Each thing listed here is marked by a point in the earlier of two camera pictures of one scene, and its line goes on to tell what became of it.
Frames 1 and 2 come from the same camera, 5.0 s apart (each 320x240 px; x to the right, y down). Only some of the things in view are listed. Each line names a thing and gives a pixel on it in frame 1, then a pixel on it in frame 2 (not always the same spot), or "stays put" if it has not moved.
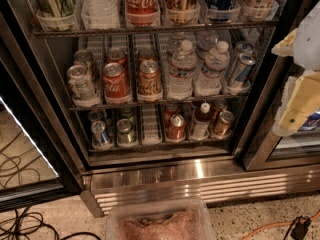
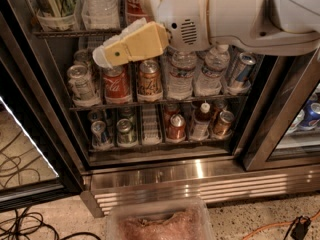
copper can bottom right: x=222 y=128 stays put
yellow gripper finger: x=300 y=99 -> x=142 y=39
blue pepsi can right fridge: x=311 y=122 stays put
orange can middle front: x=149 y=83 stays put
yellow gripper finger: x=285 y=47 -> x=151 y=3
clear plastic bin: x=159 y=219 stays put
